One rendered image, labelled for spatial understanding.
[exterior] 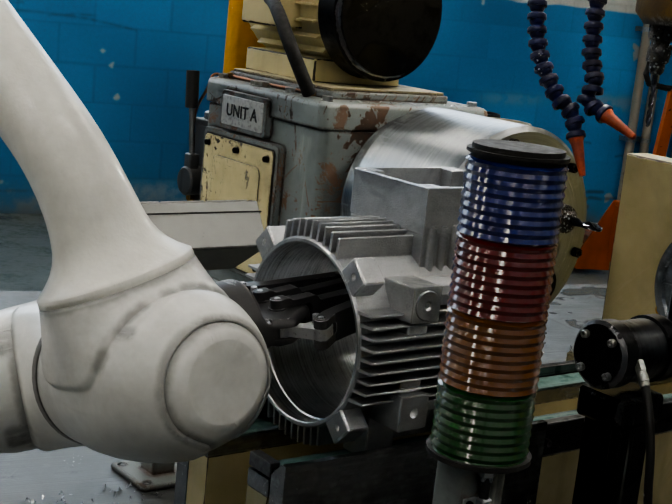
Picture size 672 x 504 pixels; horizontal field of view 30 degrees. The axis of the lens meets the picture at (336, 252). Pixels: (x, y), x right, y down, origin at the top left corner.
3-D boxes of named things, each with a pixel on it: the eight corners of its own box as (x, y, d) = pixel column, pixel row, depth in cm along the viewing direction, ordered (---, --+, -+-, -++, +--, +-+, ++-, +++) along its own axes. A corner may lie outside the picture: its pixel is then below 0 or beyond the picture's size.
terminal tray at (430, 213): (442, 241, 119) (452, 166, 118) (522, 267, 111) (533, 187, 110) (343, 246, 112) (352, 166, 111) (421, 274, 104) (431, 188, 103)
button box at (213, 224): (233, 269, 129) (223, 221, 131) (269, 246, 124) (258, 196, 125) (81, 278, 119) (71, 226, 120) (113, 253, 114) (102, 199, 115)
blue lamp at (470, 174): (507, 224, 77) (517, 152, 77) (580, 245, 73) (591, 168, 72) (435, 226, 74) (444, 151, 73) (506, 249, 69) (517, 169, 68)
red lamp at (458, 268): (498, 294, 78) (507, 224, 77) (569, 320, 74) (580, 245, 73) (426, 300, 75) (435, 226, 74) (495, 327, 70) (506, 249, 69)
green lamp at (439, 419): (480, 430, 80) (489, 363, 79) (548, 463, 76) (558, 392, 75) (408, 443, 77) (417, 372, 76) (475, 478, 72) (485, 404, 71)
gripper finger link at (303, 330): (248, 312, 100) (284, 330, 95) (302, 299, 102) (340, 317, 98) (249, 340, 100) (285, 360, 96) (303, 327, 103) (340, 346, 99)
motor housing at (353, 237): (396, 381, 126) (418, 194, 122) (533, 445, 111) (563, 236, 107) (228, 404, 114) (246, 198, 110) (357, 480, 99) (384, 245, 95)
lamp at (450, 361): (489, 363, 79) (498, 294, 78) (558, 392, 75) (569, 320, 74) (417, 372, 76) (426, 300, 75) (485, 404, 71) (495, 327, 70)
